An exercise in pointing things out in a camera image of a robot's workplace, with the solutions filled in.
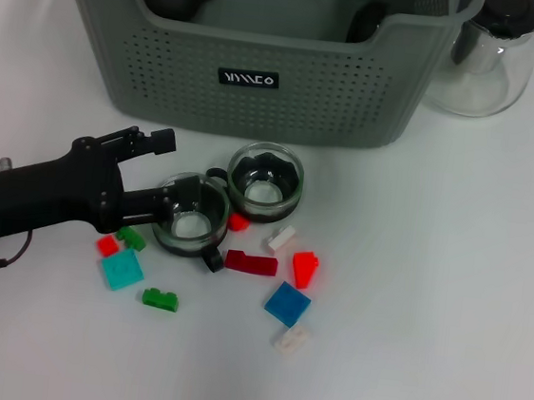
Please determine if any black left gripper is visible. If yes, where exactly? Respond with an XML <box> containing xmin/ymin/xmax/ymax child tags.
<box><xmin>0</xmin><ymin>110</ymin><xmax>209</xmax><ymax>260</ymax></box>

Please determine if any green toy brick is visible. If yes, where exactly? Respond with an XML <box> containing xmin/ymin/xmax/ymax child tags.
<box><xmin>115</xmin><ymin>224</ymin><xmax>149</xmax><ymax>252</ymax></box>
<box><xmin>139</xmin><ymin>286</ymin><xmax>181</xmax><ymax>314</ymax></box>

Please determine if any glass teacup with black sleeve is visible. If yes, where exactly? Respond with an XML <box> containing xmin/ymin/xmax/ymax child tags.
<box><xmin>200</xmin><ymin>136</ymin><xmax>309</xmax><ymax>227</ymax></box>
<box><xmin>146</xmin><ymin>167</ymin><xmax>233</xmax><ymax>276</ymax></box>
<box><xmin>346</xmin><ymin>0</ymin><xmax>385</xmax><ymax>47</ymax></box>

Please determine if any grey-green perforated storage bin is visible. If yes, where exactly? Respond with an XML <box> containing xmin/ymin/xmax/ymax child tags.
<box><xmin>41</xmin><ymin>0</ymin><xmax>485</xmax><ymax>163</ymax></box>

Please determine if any flat red square brick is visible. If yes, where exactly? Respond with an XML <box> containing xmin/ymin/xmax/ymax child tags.
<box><xmin>94</xmin><ymin>233</ymin><xmax>121</xmax><ymax>257</ymax></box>

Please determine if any small red cube brick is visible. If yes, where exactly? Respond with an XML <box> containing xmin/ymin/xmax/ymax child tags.
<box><xmin>227</xmin><ymin>212</ymin><xmax>251</xmax><ymax>234</ymax></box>

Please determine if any teal square toy brick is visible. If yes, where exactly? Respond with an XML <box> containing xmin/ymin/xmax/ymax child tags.
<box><xmin>97</xmin><ymin>244</ymin><xmax>148</xmax><ymax>295</ymax></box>

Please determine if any dark red toy brick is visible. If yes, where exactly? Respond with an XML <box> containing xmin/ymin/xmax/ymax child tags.
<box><xmin>223</xmin><ymin>247</ymin><xmax>279</xmax><ymax>278</ymax></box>

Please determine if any white toy brick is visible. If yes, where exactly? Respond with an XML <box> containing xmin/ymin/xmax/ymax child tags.
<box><xmin>264</xmin><ymin>223</ymin><xmax>299</xmax><ymax>255</ymax></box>

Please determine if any red slope toy brick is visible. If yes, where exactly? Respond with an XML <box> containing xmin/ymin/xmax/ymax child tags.
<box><xmin>288</xmin><ymin>249</ymin><xmax>323</xmax><ymax>293</ymax></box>

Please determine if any blue square toy plate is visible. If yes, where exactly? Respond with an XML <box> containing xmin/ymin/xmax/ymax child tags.
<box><xmin>261</xmin><ymin>278</ymin><xmax>315</xmax><ymax>331</ymax></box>

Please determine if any white flat two-stud plate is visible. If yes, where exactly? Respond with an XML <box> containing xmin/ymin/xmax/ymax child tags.
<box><xmin>272</xmin><ymin>319</ymin><xmax>315</xmax><ymax>361</ymax></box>

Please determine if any glass carafe with black lid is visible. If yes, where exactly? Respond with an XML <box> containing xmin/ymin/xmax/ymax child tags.
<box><xmin>419</xmin><ymin>0</ymin><xmax>534</xmax><ymax>124</ymax></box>

